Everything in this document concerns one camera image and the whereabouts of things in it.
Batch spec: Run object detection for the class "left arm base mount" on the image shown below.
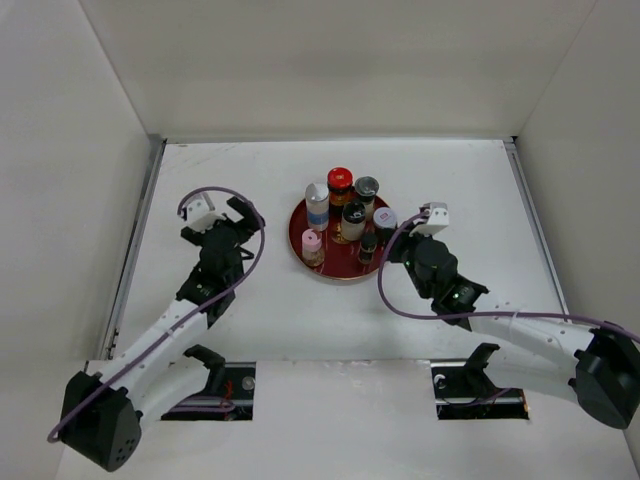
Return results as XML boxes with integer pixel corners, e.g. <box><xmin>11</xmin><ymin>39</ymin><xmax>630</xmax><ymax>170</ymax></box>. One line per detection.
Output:
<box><xmin>161</xmin><ymin>345</ymin><xmax>257</xmax><ymax>421</ymax></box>

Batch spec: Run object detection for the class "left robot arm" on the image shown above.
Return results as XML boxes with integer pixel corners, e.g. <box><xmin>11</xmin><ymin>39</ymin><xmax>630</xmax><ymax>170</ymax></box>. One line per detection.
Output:
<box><xmin>48</xmin><ymin>188</ymin><xmax>265</xmax><ymax>472</ymax></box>

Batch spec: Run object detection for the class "right metal frame rail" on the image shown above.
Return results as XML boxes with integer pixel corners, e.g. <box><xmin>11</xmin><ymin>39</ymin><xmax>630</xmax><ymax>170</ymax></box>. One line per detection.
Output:
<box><xmin>503</xmin><ymin>137</ymin><xmax>568</xmax><ymax>313</ymax></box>

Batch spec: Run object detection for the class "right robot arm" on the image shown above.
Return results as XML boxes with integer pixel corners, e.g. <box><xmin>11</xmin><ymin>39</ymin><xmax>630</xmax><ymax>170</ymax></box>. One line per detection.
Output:
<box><xmin>384</xmin><ymin>220</ymin><xmax>639</xmax><ymax>430</ymax></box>

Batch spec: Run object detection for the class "red lid chili sauce jar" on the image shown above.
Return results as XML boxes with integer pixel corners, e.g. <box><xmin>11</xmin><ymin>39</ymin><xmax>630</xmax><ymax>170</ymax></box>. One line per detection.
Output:
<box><xmin>327</xmin><ymin>167</ymin><xmax>354</xmax><ymax>214</ymax></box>

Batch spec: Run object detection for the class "black lid pepper shaker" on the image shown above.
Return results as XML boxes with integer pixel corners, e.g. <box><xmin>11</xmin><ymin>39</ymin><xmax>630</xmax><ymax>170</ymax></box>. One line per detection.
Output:
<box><xmin>358</xmin><ymin>231</ymin><xmax>378</xmax><ymax>265</ymax></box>

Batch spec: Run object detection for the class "silver lid blue label bottle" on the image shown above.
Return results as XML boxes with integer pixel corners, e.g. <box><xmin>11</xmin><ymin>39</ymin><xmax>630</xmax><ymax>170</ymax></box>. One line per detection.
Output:
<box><xmin>305</xmin><ymin>183</ymin><xmax>329</xmax><ymax>232</ymax></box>

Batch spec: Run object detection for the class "red round tray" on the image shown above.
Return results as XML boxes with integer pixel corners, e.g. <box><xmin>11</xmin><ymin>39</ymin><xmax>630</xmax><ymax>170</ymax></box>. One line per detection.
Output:
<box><xmin>288</xmin><ymin>199</ymin><xmax>385</xmax><ymax>280</ymax></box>

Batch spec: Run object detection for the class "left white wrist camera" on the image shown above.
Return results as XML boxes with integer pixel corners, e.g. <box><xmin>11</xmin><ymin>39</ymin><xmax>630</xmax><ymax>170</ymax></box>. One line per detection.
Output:
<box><xmin>181</xmin><ymin>193</ymin><xmax>224</xmax><ymax>233</ymax></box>

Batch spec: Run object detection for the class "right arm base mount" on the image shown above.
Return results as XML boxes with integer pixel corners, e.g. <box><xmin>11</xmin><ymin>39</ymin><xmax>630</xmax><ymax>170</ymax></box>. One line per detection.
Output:
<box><xmin>430</xmin><ymin>343</ymin><xmax>529</xmax><ymax>421</ymax></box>

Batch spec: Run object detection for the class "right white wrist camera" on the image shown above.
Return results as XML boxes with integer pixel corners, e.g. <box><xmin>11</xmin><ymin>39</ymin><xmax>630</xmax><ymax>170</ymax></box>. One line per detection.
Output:
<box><xmin>414</xmin><ymin>202</ymin><xmax>450</xmax><ymax>236</ymax></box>

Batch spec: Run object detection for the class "white lid spice jar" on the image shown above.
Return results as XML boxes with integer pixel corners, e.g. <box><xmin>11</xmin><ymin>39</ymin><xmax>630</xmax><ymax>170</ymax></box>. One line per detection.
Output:
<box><xmin>372</xmin><ymin>207</ymin><xmax>398</xmax><ymax>244</ymax></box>

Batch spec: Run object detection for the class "clear lid white shaker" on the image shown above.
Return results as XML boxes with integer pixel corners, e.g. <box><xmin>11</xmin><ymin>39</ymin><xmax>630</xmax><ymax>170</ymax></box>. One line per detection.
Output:
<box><xmin>354</xmin><ymin>176</ymin><xmax>379</xmax><ymax>211</ymax></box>

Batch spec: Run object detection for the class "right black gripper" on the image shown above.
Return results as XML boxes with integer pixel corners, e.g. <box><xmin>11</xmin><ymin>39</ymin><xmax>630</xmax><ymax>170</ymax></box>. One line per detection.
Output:
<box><xmin>383</xmin><ymin>221</ymin><xmax>435</xmax><ymax>300</ymax></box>

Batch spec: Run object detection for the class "metal frame rail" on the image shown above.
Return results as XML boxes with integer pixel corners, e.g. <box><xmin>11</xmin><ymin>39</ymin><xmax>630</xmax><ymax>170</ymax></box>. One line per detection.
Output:
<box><xmin>503</xmin><ymin>137</ymin><xmax>568</xmax><ymax>313</ymax></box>
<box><xmin>94</xmin><ymin>134</ymin><xmax>167</xmax><ymax>360</ymax></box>

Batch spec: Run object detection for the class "black knob white grinder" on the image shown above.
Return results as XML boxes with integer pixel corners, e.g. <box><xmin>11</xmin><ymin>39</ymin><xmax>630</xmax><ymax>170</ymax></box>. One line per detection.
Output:
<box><xmin>341</xmin><ymin>200</ymin><xmax>366</xmax><ymax>242</ymax></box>

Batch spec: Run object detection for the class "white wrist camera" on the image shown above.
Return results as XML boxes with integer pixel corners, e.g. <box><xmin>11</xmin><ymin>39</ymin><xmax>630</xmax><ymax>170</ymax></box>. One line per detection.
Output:
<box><xmin>414</xmin><ymin>202</ymin><xmax>450</xmax><ymax>236</ymax></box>
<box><xmin>181</xmin><ymin>193</ymin><xmax>224</xmax><ymax>233</ymax></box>

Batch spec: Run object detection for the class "pink lid spice bottle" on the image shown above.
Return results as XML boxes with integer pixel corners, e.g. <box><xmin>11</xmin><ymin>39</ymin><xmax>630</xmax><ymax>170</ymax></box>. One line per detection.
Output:
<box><xmin>301</xmin><ymin>229</ymin><xmax>324</xmax><ymax>268</ymax></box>

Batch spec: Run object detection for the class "left metal frame rail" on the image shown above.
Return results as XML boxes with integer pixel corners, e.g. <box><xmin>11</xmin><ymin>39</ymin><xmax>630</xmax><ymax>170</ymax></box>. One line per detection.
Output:
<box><xmin>94</xmin><ymin>134</ymin><xmax>167</xmax><ymax>360</ymax></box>

